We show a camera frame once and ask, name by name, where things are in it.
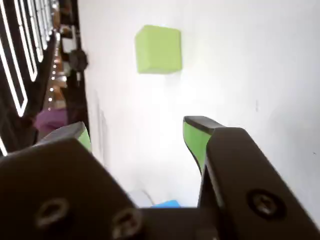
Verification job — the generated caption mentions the white-edged ceiling light panel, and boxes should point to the white-edged ceiling light panel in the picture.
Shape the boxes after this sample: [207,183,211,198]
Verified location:
[13,0,39,82]
[0,0,29,118]

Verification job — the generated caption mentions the dark-haired person in black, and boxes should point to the dark-haired person in black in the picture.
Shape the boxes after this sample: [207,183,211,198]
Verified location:
[65,48,90,101]

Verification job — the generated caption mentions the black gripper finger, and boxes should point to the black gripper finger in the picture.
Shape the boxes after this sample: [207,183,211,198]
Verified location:
[0,121,145,240]
[183,115,320,240]

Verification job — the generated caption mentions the person in purple top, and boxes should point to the person in purple top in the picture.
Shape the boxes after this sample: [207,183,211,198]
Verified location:
[35,107,69,136]

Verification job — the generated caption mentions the blue lego block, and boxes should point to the blue lego block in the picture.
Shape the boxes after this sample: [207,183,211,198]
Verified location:
[149,199,182,209]

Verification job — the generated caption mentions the green lego block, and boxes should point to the green lego block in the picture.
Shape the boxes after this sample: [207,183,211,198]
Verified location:
[134,24,182,75]

